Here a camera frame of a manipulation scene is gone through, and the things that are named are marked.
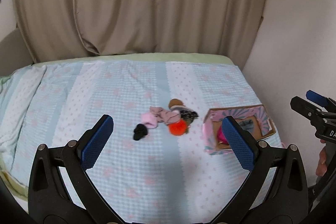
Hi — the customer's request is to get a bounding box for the magenta pouch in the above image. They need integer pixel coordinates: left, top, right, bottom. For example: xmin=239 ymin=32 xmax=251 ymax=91
xmin=217 ymin=127 xmax=229 ymax=145

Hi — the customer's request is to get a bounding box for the light pink sock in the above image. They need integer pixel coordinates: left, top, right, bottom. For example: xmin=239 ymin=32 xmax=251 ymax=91
xmin=141 ymin=113 xmax=158 ymax=129

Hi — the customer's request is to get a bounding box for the orange pompom with leaves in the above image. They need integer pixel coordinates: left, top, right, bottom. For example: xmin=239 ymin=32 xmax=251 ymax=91
xmin=168 ymin=119 xmax=189 ymax=136

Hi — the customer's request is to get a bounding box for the black patterned scrunchie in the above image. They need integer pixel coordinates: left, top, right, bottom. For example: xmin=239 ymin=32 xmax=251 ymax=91
xmin=180 ymin=110 xmax=199 ymax=123

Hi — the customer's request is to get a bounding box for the dusty pink scrunchie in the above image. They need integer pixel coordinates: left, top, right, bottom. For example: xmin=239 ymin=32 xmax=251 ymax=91
xmin=149 ymin=106 xmax=181 ymax=125

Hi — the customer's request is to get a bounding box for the grey sock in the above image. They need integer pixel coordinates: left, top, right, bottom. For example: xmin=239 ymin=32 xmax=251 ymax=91
xmin=238 ymin=119 xmax=255 ymax=134

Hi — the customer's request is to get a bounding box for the person's right hand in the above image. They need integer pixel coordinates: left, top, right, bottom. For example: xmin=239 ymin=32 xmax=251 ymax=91
xmin=315 ymin=147 xmax=327 ymax=177

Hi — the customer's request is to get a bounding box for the green bed sheet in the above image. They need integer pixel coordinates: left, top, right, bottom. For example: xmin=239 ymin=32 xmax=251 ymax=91
xmin=1 ymin=53 xmax=232 ymax=200

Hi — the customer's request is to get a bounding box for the pink patterned cardboard box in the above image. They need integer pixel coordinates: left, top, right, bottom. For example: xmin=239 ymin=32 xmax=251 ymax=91
xmin=202 ymin=105 xmax=276 ymax=155

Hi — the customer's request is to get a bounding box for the light blue floral bedspread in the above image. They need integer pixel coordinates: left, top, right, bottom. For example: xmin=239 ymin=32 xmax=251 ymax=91
xmin=0 ymin=60 xmax=285 ymax=223

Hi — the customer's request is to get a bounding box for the brown and white sock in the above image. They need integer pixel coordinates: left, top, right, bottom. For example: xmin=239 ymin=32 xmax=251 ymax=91
xmin=168 ymin=98 xmax=192 ymax=111

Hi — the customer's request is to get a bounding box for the grey-brown headboard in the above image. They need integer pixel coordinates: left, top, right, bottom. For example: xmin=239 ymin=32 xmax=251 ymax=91
xmin=0 ymin=28 xmax=33 ymax=76

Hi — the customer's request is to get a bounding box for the beige curtain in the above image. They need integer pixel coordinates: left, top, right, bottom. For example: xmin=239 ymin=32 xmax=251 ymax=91
xmin=13 ymin=0 xmax=265 ymax=68

